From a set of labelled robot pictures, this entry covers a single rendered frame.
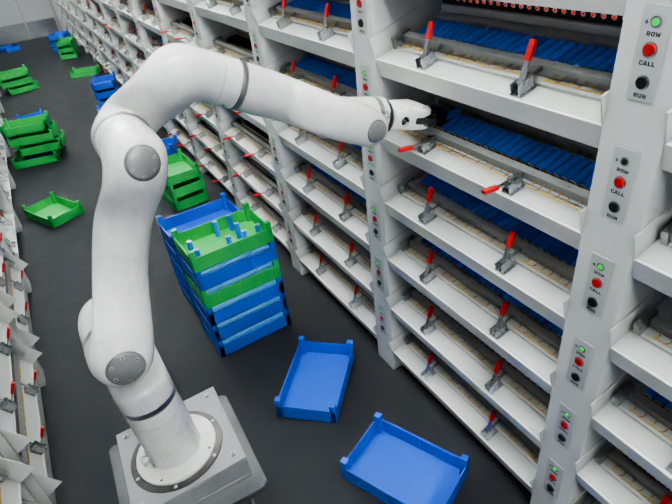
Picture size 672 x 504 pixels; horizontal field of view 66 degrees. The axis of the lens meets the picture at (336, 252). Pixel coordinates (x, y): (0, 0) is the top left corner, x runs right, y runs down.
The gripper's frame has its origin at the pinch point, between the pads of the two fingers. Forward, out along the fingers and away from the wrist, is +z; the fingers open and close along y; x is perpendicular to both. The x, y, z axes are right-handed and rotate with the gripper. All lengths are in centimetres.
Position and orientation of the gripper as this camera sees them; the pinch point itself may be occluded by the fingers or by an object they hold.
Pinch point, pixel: (435, 114)
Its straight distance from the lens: 129.5
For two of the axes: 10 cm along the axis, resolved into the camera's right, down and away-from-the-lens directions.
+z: 8.6, -1.5, 4.9
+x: -1.1, 8.8, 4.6
